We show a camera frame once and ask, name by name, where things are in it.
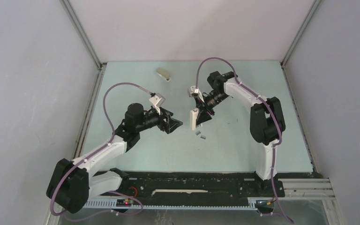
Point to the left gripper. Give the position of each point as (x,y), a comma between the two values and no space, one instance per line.
(170,123)

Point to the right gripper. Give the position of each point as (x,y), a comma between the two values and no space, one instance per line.
(203,116)

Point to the white stapler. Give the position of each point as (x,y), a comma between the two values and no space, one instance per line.
(193,119)

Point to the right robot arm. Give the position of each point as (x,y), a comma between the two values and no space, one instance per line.
(267,122)

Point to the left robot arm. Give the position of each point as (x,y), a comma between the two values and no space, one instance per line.
(75,181)

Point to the olive green stapler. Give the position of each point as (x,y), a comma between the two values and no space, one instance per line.
(164,74)

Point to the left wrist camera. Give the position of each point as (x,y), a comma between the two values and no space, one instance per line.
(156,101)

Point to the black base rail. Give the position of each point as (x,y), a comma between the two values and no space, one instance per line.
(198,189)

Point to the left aluminium frame post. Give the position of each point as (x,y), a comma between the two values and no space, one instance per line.
(68,7)

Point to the aluminium frame post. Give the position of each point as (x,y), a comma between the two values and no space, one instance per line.
(301,31)
(68,7)

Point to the right aluminium frame post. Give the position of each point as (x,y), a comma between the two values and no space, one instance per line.
(301,31)

